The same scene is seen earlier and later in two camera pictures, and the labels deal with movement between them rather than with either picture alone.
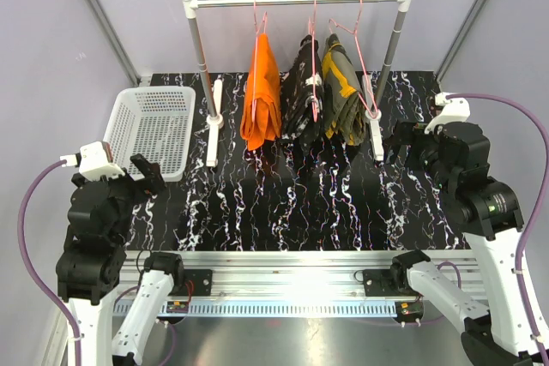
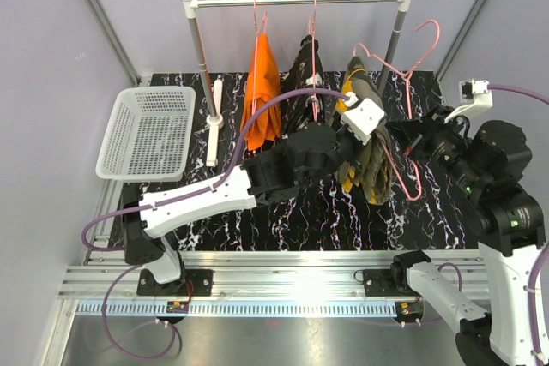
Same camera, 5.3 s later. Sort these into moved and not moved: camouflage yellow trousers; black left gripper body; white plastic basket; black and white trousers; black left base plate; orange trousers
Moved: black left gripper body; camouflage yellow trousers
Not moved: black left base plate; black and white trousers; white plastic basket; orange trousers
